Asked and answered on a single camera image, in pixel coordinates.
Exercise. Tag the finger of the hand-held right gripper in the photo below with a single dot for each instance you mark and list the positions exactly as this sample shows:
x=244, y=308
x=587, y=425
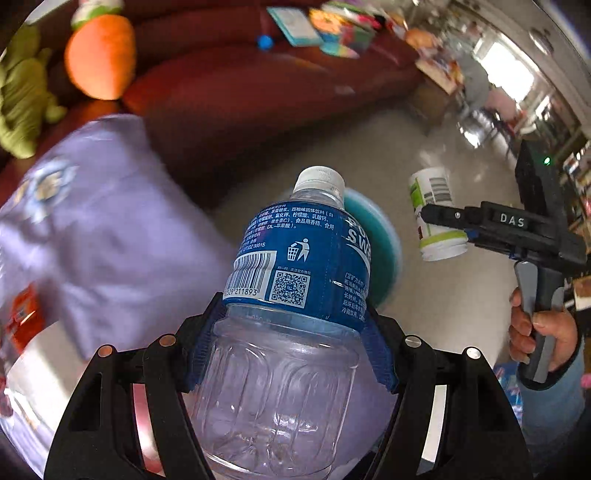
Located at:
x=443, y=216

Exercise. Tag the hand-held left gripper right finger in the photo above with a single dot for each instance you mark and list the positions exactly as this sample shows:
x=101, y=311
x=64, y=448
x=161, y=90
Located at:
x=381, y=360

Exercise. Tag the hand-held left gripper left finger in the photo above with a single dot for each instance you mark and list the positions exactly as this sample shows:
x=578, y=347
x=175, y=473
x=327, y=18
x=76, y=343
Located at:
x=203, y=355

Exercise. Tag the white pill bottle green label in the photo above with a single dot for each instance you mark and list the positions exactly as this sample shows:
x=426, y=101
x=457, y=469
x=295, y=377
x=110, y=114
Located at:
x=434, y=184

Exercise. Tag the teal round bin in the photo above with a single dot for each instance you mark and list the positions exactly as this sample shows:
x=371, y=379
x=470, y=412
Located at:
x=383, y=263

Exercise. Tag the clear plastic bottle blue label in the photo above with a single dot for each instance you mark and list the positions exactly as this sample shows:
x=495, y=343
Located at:
x=295, y=258

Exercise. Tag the person's right forearm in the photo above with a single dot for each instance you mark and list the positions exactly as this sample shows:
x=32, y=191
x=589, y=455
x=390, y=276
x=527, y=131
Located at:
x=558, y=406

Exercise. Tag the person's right hand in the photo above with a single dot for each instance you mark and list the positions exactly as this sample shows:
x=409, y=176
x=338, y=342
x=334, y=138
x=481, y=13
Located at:
x=562, y=334

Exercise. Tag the blue plastic package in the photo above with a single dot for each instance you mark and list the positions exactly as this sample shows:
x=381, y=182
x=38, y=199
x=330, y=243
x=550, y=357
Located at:
x=508, y=392

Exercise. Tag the cardboard box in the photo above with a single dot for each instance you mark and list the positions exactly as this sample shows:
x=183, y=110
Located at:
x=438, y=74

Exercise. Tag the purple floral tablecloth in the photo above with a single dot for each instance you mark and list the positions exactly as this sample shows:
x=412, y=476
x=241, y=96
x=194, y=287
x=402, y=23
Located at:
x=115, y=230

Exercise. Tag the red snack packet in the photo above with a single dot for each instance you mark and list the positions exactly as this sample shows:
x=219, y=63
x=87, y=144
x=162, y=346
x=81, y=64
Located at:
x=23, y=318

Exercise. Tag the teal book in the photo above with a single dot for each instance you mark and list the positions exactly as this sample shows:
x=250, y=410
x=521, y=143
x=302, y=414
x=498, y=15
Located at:
x=295, y=25

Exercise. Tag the dark red leather sofa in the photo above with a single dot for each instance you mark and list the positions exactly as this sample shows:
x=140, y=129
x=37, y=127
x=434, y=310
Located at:
x=231, y=92

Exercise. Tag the small blue ball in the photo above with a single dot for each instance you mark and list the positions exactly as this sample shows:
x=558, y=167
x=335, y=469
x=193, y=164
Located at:
x=265, y=42

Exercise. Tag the green plush toy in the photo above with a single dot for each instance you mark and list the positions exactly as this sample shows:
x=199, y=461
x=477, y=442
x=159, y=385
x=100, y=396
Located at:
x=23, y=101

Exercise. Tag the orange carrot plush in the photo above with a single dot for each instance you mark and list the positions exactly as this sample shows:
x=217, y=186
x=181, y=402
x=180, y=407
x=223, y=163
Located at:
x=99, y=55

